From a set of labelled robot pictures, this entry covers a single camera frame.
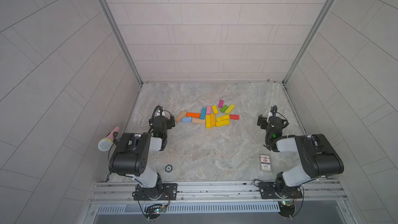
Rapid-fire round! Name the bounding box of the natural wood block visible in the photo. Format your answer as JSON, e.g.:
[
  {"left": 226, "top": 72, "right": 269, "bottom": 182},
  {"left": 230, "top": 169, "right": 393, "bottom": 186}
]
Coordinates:
[
  {"left": 192, "top": 118, "right": 206, "bottom": 124},
  {"left": 175, "top": 111, "right": 187, "bottom": 122}
]

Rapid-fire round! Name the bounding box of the light blue block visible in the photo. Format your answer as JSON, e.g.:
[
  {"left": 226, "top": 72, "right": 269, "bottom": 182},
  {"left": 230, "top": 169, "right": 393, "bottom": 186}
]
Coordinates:
[{"left": 181, "top": 117, "right": 192, "bottom": 123}]

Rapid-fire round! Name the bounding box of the magenta block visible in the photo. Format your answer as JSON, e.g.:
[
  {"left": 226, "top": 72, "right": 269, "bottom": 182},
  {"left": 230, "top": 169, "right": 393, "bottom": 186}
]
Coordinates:
[{"left": 218, "top": 100, "right": 224, "bottom": 108}]

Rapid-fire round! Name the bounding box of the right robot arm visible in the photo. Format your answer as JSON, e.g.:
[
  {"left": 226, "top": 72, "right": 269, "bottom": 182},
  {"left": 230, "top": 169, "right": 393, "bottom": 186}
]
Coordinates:
[{"left": 257, "top": 105, "right": 344, "bottom": 198}]

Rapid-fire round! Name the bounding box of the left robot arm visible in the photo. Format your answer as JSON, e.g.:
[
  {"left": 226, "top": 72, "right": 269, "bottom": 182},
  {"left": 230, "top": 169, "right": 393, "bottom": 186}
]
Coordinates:
[{"left": 98, "top": 105, "right": 175, "bottom": 201}]

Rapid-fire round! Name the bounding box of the playing card box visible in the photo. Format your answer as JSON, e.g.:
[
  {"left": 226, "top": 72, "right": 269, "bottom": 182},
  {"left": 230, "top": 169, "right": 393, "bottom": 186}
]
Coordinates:
[{"left": 259, "top": 154, "right": 272, "bottom": 173}]

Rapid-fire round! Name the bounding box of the red block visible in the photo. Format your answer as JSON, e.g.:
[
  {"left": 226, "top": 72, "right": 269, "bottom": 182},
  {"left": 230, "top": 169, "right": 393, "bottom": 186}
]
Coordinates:
[{"left": 230, "top": 114, "right": 240, "bottom": 120}]

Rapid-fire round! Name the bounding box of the teal block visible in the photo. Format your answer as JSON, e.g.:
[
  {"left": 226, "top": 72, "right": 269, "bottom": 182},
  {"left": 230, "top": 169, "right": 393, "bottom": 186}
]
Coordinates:
[{"left": 200, "top": 107, "right": 207, "bottom": 120}]

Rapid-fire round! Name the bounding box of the tilted yellow block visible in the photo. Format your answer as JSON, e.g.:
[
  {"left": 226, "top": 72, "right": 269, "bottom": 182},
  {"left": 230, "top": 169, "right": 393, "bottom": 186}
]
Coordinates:
[{"left": 225, "top": 104, "right": 235, "bottom": 114}]

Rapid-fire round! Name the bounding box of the upper flat yellow block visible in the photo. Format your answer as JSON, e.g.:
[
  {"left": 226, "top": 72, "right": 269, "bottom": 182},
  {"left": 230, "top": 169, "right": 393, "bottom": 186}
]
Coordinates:
[{"left": 216, "top": 115, "right": 230, "bottom": 122}]

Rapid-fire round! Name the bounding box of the flat yellow block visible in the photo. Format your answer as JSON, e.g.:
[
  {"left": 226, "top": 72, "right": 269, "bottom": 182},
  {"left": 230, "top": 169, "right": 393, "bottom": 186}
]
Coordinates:
[
  {"left": 216, "top": 119, "right": 230, "bottom": 127},
  {"left": 216, "top": 115, "right": 230, "bottom": 122}
]

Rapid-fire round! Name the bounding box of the upright yellow block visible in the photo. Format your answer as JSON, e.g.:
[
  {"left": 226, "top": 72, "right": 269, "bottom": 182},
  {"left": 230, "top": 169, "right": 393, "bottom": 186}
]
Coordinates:
[{"left": 205, "top": 115, "right": 211, "bottom": 129}]

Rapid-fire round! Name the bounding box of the pink block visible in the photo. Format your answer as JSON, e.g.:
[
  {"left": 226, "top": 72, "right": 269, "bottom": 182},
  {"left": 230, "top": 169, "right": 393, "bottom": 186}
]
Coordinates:
[{"left": 206, "top": 106, "right": 211, "bottom": 115}]

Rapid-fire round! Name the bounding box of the amber orange block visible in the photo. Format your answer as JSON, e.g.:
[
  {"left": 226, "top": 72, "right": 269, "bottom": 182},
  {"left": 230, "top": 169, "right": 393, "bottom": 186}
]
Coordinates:
[{"left": 210, "top": 114, "right": 216, "bottom": 127}]

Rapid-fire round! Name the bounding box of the green block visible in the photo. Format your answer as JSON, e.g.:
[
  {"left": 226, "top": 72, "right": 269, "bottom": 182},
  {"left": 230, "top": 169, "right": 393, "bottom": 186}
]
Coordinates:
[{"left": 220, "top": 105, "right": 229, "bottom": 113}]

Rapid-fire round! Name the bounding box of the lower flat yellow block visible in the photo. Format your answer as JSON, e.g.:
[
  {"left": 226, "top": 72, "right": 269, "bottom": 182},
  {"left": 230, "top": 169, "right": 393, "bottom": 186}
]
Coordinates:
[{"left": 216, "top": 119, "right": 230, "bottom": 127}]

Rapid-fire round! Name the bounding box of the small yellow block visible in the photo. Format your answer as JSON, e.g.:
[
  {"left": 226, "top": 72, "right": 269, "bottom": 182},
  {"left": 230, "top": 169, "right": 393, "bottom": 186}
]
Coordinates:
[{"left": 212, "top": 105, "right": 219, "bottom": 114}]

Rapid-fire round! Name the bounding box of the right circuit board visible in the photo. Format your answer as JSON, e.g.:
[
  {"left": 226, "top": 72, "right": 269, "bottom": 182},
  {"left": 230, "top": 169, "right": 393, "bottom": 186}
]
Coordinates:
[{"left": 278, "top": 201, "right": 296, "bottom": 218}]

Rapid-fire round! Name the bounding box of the circuit board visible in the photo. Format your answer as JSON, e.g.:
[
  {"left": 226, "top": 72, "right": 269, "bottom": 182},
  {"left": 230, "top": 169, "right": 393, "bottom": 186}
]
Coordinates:
[
  {"left": 278, "top": 201, "right": 296, "bottom": 218},
  {"left": 144, "top": 204, "right": 166, "bottom": 220}
]

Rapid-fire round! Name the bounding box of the left circuit board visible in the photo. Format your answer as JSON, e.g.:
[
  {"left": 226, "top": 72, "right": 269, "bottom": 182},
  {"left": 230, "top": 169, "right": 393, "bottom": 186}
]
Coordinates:
[{"left": 144, "top": 204, "right": 166, "bottom": 220}]

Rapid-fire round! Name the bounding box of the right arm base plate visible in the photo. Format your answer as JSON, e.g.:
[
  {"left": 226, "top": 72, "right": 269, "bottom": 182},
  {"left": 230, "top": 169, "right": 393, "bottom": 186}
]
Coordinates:
[{"left": 255, "top": 181, "right": 303, "bottom": 200}]

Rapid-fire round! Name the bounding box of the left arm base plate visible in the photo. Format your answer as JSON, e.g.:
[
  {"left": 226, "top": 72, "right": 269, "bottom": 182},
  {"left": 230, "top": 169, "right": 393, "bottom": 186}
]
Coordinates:
[{"left": 132, "top": 183, "right": 178, "bottom": 201}]

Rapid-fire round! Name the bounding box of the aluminium mounting rail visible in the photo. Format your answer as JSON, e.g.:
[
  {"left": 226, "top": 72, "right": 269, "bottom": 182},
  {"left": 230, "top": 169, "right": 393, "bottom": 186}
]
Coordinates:
[{"left": 87, "top": 179, "right": 347, "bottom": 204}]

